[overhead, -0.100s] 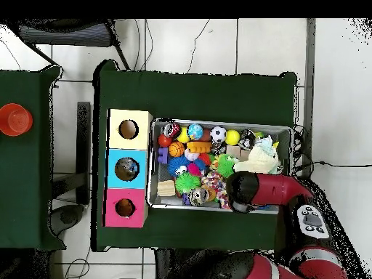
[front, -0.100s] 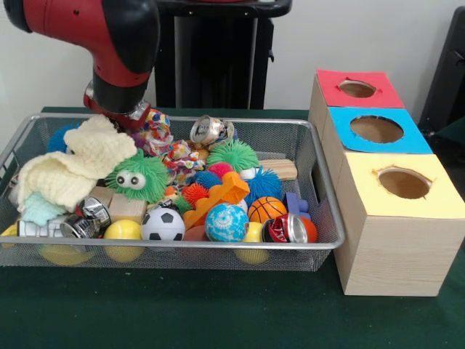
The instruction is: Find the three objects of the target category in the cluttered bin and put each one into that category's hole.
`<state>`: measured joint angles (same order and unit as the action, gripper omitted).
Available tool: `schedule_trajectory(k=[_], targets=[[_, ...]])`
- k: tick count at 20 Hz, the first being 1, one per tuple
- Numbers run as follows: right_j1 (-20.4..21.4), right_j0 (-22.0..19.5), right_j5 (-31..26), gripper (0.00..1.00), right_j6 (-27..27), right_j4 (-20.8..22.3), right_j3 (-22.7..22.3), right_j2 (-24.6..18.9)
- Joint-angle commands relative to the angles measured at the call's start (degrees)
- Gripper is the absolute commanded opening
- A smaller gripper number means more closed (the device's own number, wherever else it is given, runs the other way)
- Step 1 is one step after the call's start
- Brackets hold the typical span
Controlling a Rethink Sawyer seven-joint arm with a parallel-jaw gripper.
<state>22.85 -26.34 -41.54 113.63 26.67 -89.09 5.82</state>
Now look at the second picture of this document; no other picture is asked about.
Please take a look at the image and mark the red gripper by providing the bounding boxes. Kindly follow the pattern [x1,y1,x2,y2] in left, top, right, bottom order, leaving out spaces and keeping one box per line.
[83,81,152,132]

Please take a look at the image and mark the cream knitted cloth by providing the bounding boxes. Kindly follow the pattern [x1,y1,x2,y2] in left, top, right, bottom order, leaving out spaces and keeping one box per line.
[17,115,138,214]

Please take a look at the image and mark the mint green cloth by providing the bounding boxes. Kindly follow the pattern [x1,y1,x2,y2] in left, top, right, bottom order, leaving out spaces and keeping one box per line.
[21,192,68,226]

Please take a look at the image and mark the wooden box with three holes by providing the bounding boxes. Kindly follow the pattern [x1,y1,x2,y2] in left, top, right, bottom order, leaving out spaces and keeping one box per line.
[307,68,465,297]

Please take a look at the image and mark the large green spiky ball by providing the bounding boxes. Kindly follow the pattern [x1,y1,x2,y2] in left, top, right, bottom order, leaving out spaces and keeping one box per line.
[105,149,170,203]

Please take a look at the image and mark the colourful patterned cloth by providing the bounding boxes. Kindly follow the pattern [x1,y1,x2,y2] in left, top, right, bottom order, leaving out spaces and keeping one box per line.
[162,140,206,183]

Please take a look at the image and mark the crushed silver can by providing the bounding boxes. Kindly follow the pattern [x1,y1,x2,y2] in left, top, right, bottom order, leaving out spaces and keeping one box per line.
[190,114,235,143]

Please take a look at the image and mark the yellow ball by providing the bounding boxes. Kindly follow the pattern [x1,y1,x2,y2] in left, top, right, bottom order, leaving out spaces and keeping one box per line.
[104,220,142,263]

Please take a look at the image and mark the soccer ball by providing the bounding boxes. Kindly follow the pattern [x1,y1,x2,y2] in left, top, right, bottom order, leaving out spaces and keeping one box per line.
[140,207,185,241]

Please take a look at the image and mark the orange toy brick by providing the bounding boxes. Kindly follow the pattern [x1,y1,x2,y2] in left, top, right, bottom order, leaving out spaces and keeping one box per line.
[182,171,251,230]

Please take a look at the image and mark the globe print ball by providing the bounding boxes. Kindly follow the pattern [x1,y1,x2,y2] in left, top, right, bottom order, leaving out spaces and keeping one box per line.
[205,203,250,243]

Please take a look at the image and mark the ridged wooden block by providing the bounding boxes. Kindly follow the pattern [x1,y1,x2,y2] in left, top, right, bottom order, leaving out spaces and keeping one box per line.
[258,159,298,181]

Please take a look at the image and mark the small basketball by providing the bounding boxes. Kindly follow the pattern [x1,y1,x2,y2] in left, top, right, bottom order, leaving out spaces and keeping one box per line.
[248,196,288,224]

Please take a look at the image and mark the crushed red can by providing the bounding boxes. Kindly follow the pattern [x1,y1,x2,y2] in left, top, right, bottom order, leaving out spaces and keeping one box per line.
[260,213,309,244]

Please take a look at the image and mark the dark green table cloth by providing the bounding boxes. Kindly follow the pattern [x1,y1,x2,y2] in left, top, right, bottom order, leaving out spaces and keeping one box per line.
[0,105,465,349]
[434,116,465,172]

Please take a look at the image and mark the black panel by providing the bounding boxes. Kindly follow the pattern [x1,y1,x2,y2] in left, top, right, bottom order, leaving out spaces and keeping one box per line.
[417,5,465,127]

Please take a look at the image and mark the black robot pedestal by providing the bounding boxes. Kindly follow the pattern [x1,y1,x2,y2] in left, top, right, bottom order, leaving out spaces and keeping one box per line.
[154,0,294,110]

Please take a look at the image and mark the wire mesh bin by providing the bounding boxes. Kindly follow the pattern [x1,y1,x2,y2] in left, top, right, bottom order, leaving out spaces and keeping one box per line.
[0,112,345,273]

